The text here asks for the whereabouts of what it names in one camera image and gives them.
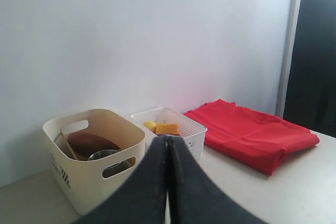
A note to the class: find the white perforated plastic basket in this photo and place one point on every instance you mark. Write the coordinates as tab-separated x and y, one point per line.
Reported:
192	132

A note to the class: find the cream plastic storage bin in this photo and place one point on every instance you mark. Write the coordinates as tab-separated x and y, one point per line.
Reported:
88	183

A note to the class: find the wooden chopstick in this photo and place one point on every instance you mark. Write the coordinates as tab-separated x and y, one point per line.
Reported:
69	146

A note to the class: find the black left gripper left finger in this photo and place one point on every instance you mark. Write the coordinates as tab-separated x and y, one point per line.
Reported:
142	197

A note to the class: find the yellow lemon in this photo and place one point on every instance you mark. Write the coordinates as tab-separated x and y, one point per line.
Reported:
151	125

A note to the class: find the yellow cheese wedge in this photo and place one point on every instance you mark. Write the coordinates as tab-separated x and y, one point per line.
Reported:
167	129

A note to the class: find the white door frame post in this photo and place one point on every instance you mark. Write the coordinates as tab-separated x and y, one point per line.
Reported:
287	56

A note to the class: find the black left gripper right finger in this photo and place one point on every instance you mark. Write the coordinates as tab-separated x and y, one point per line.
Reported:
193	196

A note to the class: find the stainless steel cup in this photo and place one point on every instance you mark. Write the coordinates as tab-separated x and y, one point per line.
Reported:
105	155

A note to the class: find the brown wooden plate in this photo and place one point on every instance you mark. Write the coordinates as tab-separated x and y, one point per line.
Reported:
85	144

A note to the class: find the red scalloped cloth mat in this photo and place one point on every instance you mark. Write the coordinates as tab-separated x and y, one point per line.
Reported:
259	140

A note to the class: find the dark doorway panel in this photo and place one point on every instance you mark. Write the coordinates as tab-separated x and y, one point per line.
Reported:
310	96

